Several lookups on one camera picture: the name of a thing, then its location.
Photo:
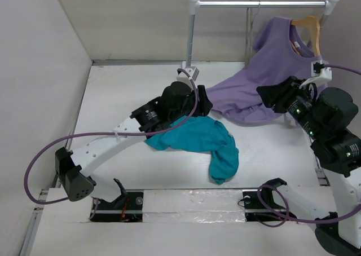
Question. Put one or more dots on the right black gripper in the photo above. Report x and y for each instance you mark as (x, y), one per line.
(281, 93)

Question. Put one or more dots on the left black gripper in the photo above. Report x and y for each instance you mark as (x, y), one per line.
(203, 105)

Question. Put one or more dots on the teal t shirt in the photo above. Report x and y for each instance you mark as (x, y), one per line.
(203, 134)

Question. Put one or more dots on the grey metal hanger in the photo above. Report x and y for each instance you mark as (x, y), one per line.
(250, 17)

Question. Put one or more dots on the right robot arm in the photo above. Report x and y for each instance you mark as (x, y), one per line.
(324, 116)

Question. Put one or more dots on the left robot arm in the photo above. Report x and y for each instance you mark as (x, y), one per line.
(76, 168)

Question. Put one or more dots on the purple t shirt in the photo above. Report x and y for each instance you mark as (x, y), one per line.
(280, 53)

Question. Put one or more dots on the wooden hanger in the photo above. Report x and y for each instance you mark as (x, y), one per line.
(311, 23)

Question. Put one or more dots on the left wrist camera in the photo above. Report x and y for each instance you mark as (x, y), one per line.
(186, 74)

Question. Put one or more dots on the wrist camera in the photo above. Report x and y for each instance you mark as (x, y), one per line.
(320, 74)
(186, 74)

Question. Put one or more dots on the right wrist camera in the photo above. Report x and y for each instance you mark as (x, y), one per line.
(320, 74)

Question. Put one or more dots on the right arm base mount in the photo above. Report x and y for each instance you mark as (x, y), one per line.
(260, 204)

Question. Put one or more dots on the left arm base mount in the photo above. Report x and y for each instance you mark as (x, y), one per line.
(127, 208)

